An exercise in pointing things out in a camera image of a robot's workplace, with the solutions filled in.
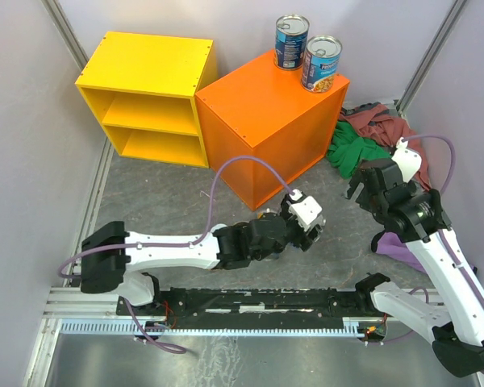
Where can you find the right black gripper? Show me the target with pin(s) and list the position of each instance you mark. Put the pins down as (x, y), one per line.
(353, 184)

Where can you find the red pink cloth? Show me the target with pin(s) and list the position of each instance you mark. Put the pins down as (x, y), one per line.
(374, 121)

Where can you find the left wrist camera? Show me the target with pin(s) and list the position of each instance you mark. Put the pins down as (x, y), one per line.
(306, 209)

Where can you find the yellow open shelf cabinet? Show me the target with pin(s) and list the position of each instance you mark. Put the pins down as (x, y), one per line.
(141, 89)

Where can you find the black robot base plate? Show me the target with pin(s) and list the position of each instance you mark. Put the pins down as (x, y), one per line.
(257, 309)

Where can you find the blue Progresso soup can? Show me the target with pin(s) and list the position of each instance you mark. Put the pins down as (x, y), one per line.
(321, 58)

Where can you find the purple cloth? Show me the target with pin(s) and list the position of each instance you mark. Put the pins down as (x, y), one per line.
(389, 244)

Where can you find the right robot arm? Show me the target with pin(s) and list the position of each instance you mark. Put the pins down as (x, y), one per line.
(455, 330)

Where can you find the dark blue soup can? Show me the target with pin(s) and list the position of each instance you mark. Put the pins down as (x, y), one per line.
(290, 41)

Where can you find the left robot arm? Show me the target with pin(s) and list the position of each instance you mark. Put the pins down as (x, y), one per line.
(119, 262)

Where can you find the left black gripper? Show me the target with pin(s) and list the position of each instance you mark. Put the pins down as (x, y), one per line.
(303, 240)

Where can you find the green cloth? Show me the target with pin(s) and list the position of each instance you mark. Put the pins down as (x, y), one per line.
(347, 150)

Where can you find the yellow soup can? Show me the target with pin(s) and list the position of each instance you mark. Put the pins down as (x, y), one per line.
(316, 233)

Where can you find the orange wooden box cabinet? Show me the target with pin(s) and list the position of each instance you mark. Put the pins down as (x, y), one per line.
(263, 111)

